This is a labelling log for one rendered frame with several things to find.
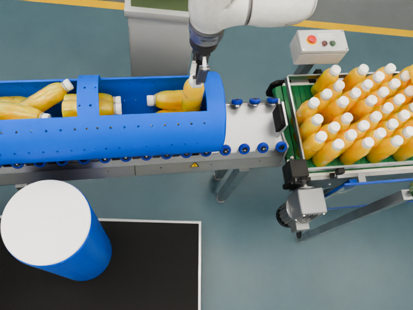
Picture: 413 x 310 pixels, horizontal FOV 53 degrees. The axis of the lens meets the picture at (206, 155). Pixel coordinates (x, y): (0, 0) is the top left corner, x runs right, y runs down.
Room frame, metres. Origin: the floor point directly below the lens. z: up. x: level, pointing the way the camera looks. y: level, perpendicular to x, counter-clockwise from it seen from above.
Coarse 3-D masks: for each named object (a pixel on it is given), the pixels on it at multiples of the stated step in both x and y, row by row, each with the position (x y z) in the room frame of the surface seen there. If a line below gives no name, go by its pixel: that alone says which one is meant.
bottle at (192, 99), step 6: (186, 84) 0.63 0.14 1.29; (186, 90) 0.61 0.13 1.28; (192, 90) 0.62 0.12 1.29; (198, 90) 0.62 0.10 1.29; (204, 90) 0.65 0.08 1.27; (186, 96) 0.61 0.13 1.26; (192, 96) 0.61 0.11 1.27; (198, 96) 0.62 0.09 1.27; (186, 102) 0.61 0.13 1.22; (192, 102) 0.61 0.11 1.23; (198, 102) 0.62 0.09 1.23; (186, 108) 0.61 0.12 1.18; (192, 108) 0.61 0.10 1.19; (198, 108) 0.63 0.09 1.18
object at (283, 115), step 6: (282, 102) 0.85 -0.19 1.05; (276, 108) 0.83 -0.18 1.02; (282, 108) 0.83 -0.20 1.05; (276, 114) 0.81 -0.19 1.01; (282, 114) 0.81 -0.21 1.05; (276, 120) 0.80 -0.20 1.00; (282, 120) 0.78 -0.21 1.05; (276, 126) 0.78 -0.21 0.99; (282, 126) 0.77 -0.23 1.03; (276, 132) 0.78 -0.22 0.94
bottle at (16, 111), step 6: (0, 102) 0.39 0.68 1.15; (6, 102) 0.40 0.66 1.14; (0, 108) 0.37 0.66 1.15; (6, 108) 0.37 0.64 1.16; (12, 108) 0.38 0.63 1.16; (18, 108) 0.39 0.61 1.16; (24, 108) 0.40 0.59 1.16; (30, 108) 0.40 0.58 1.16; (36, 108) 0.42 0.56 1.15; (0, 114) 0.35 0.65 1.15; (6, 114) 0.36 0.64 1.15; (12, 114) 0.36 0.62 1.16; (18, 114) 0.37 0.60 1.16; (24, 114) 0.38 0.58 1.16; (30, 114) 0.38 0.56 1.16; (36, 114) 0.39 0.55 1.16
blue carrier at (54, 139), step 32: (0, 96) 0.44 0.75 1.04; (96, 96) 0.50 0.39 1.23; (128, 96) 0.64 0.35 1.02; (224, 96) 0.68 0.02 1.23; (0, 128) 0.29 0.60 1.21; (32, 128) 0.33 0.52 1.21; (64, 128) 0.37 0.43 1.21; (128, 128) 0.46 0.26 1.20; (160, 128) 0.50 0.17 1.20; (192, 128) 0.54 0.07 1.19; (224, 128) 0.59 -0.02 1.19; (0, 160) 0.22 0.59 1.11; (32, 160) 0.27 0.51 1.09; (64, 160) 0.31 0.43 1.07
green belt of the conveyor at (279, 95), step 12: (276, 96) 0.97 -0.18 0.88; (300, 96) 1.01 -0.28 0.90; (312, 96) 1.03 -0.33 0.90; (288, 108) 0.93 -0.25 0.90; (288, 120) 0.88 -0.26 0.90; (288, 132) 0.82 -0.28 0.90; (288, 144) 0.78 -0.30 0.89; (288, 156) 0.73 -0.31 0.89; (360, 168) 0.80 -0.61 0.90; (372, 168) 0.82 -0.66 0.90
